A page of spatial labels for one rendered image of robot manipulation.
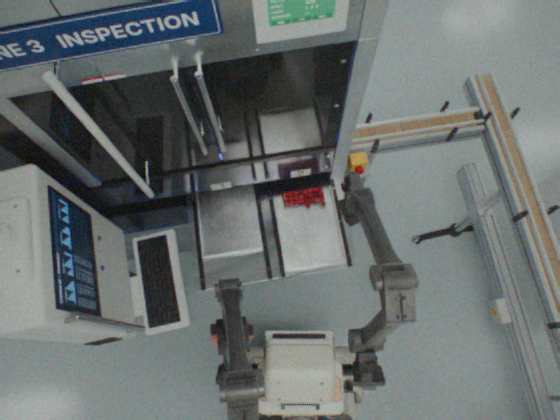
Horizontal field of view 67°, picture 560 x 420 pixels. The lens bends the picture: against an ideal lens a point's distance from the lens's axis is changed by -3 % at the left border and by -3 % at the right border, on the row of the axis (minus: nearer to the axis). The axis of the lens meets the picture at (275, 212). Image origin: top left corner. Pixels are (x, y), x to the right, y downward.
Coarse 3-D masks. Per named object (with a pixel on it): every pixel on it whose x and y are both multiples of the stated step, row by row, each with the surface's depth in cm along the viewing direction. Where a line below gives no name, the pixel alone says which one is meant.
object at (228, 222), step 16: (208, 192) 196; (224, 192) 195; (240, 192) 195; (208, 208) 193; (224, 208) 193; (240, 208) 193; (256, 208) 190; (208, 224) 191; (224, 224) 191; (240, 224) 190; (256, 224) 190; (208, 240) 189; (224, 240) 188; (240, 240) 188; (256, 240) 188; (208, 256) 185
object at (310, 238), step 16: (304, 208) 191; (320, 208) 191; (288, 224) 189; (304, 224) 189; (320, 224) 189; (336, 224) 188; (288, 240) 187; (304, 240) 187; (320, 240) 187; (336, 240) 186; (288, 256) 185; (304, 256) 185; (320, 256) 184; (336, 256) 184
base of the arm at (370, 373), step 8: (376, 360) 137; (360, 368) 137; (368, 368) 136; (376, 368) 138; (360, 376) 137; (368, 376) 136; (376, 376) 138; (352, 384) 137; (360, 384) 137; (368, 384) 137; (376, 384) 137; (384, 384) 137
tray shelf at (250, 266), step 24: (264, 192) 195; (288, 192) 194; (336, 192) 193; (192, 216) 193; (264, 216) 191; (192, 240) 189; (192, 264) 186; (216, 264) 185; (240, 264) 185; (264, 264) 184; (336, 264) 183
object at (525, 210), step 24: (480, 96) 200; (504, 120) 196; (504, 144) 188; (504, 168) 188; (528, 168) 184; (504, 192) 190; (528, 192) 184; (528, 216) 179; (528, 240) 177; (552, 240) 175; (528, 264) 180; (552, 264) 174; (552, 288) 171; (552, 312) 168; (552, 336) 170
